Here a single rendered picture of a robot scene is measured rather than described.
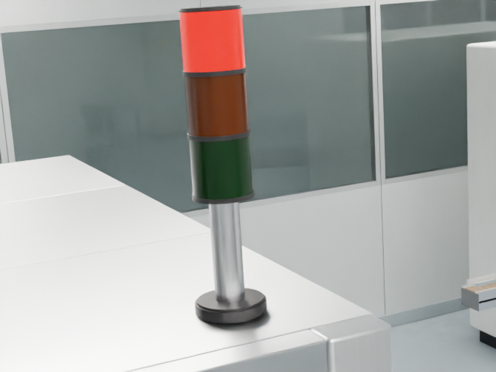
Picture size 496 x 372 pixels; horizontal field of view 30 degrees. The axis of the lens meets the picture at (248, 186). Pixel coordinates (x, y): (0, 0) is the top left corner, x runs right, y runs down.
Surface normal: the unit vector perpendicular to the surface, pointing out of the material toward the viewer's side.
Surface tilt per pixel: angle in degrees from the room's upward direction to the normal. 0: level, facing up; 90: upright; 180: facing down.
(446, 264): 90
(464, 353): 0
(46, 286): 0
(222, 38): 90
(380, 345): 90
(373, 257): 90
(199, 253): 0
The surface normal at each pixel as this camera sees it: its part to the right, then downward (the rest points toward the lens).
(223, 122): 0.20, 0.19
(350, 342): 0.43, 0.16
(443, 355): -0.06, -0.98
